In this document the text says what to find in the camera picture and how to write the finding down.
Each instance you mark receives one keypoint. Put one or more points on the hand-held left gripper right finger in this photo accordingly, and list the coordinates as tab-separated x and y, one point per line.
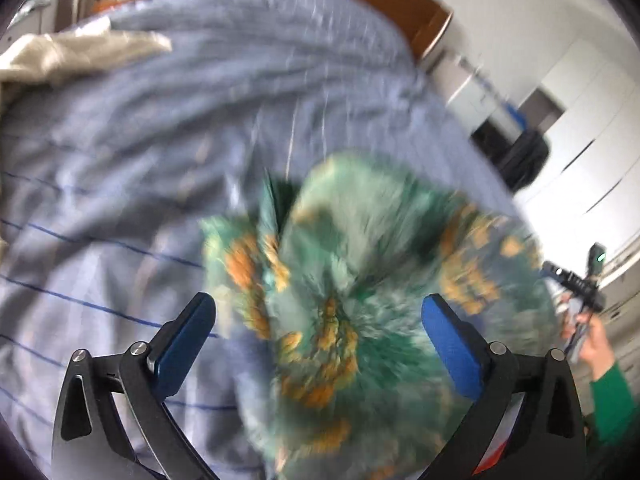
450	350

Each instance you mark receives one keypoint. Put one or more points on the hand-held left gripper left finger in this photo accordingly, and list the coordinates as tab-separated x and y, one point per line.
185	350

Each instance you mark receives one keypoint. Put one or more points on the green printed satin jacket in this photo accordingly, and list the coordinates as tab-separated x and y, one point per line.
360	270

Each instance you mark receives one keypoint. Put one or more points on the person's right forearm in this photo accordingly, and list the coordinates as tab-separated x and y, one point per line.
612	405

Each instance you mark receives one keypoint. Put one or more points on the person's right hand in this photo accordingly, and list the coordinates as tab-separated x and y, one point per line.
597	345

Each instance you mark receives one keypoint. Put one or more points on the white wardrobe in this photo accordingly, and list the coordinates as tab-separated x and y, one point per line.
600	125

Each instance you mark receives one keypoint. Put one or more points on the blue cloth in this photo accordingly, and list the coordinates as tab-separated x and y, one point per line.
515	117

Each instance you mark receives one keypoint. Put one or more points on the blue striped bed sheet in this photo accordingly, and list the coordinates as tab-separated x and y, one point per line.
150	160

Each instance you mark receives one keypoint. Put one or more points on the white desk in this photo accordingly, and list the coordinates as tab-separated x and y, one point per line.
470	95

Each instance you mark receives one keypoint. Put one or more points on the cream fleece garment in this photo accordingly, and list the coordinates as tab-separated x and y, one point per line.
50	60

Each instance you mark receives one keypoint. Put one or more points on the wooden headboard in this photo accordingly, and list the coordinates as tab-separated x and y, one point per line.
400	5

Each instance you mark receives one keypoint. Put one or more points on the wooden bedside table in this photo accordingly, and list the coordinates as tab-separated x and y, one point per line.
107	5

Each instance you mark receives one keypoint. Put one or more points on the white drawer cabinet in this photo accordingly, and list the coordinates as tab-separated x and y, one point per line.
35	15

